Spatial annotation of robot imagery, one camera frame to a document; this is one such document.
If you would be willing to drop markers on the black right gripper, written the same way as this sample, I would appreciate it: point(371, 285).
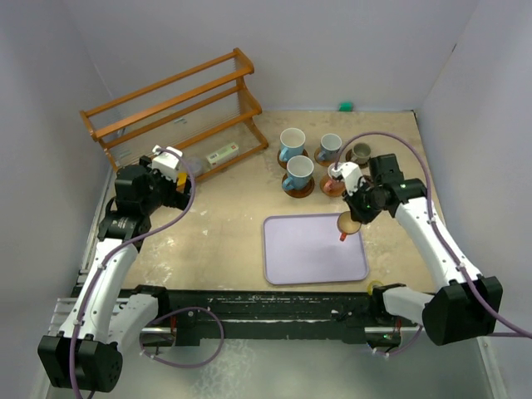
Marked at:
point(357, 212)

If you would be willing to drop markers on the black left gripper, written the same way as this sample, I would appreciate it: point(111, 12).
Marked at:
point(175, 199)

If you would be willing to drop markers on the light wooden coaster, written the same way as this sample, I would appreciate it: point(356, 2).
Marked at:
point(322, 181)
point(325, 157)

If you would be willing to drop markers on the white mug orange handle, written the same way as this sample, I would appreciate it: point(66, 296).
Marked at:
point(331, 186)

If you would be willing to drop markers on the dark walnut coaster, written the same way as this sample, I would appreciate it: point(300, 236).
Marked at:
point(361, 159)

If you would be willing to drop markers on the olive green mug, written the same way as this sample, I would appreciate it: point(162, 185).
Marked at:
point(362, 148)

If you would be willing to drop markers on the white mug grey-blue handle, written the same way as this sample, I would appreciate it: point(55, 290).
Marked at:
point(331, 142)

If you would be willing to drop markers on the white mug blue handle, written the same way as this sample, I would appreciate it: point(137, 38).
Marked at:
point(303, 168)

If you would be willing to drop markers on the ringed brown wooden coaster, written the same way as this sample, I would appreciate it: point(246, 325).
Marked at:
point(293, 160)

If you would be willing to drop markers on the large light blue mug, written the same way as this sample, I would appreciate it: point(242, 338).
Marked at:
point(292, 141)

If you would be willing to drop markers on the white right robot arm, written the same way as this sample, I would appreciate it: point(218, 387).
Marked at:
point(462, 305)

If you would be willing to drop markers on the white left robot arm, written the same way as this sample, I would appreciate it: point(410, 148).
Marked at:
point(86, 353)

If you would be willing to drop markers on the yellow grey tape measure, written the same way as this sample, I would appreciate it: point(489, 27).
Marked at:
point(181, 182)

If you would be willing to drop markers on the clear tub of paperclips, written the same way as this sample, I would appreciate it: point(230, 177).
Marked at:
point(196, 166)

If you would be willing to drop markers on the lavender plastic tray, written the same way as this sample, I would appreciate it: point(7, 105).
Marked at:
point(306, 248)

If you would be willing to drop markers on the yellow tape roll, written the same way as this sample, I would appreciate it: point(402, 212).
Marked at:
point(373, 285)

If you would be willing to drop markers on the orange wooden shelf rack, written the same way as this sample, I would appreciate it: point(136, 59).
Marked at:
point(196, 111)

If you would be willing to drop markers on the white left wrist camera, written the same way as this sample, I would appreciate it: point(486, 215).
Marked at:
point(167, 161)

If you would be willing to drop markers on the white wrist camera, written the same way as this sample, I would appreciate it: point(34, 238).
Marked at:
point(167, 161)
point(349, 173)

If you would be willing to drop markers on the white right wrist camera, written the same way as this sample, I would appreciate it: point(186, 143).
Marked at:
point(349, 173)

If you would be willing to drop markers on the green object at wall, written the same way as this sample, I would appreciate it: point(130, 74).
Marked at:
point(346, 106)

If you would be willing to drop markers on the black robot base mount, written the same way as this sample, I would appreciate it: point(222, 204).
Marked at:
point(189, 316)

